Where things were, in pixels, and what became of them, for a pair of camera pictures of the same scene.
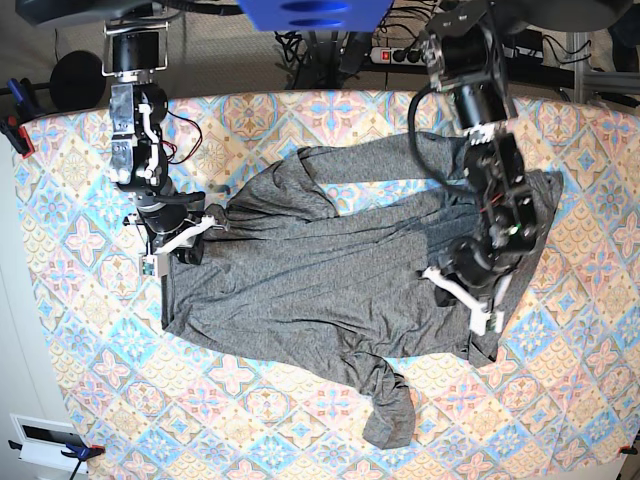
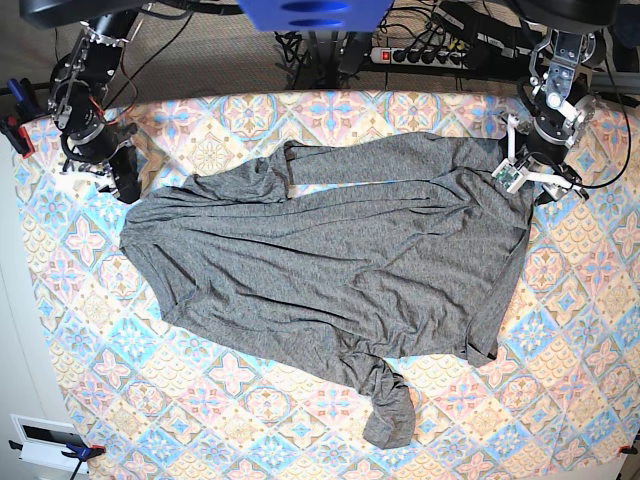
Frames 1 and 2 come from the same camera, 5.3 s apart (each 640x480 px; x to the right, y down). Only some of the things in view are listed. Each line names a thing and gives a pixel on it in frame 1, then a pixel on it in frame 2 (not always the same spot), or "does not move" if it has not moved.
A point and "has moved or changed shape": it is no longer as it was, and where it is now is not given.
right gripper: (473, 274) to (538, 156)
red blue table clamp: (23, 106) does not move
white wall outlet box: (44, 440) does not move
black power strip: (395, 55) does not move
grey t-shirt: (285, 264) has moved or changed shape
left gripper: (173, 225) to (104, 150)
